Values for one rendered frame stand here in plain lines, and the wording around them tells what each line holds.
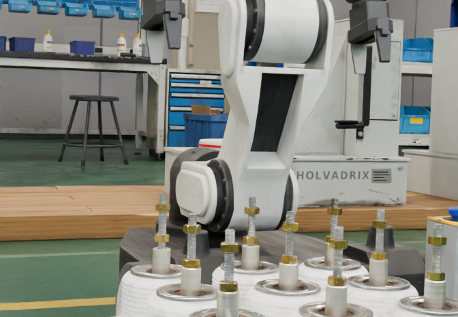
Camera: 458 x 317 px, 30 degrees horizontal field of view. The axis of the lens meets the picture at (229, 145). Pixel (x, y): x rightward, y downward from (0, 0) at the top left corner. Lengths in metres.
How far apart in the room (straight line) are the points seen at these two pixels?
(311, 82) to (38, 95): 7.80
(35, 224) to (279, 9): 1.51
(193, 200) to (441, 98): 2.23
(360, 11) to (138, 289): 0.86
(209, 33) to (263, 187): 5.81
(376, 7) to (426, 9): 8.13
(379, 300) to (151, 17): 0.71
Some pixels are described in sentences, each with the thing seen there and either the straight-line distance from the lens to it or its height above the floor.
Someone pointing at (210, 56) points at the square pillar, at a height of 0.84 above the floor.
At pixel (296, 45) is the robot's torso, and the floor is 0.57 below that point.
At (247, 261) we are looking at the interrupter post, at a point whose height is 0.26.
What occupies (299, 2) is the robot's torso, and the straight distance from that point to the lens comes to 1.53.
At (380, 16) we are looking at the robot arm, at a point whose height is 0.64.
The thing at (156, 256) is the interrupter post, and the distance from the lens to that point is 1.05.
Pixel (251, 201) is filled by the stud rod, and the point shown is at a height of 0.34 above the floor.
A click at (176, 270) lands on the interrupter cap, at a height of 0.25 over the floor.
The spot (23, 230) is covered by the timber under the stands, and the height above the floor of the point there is 0.03.
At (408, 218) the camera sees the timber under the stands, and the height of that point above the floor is 0.04.
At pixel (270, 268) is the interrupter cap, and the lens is 1.10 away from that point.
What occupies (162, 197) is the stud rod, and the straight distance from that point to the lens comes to 1.05.
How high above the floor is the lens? 0.47
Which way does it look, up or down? 3 degrees down
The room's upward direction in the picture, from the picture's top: 2 degrees clockwise
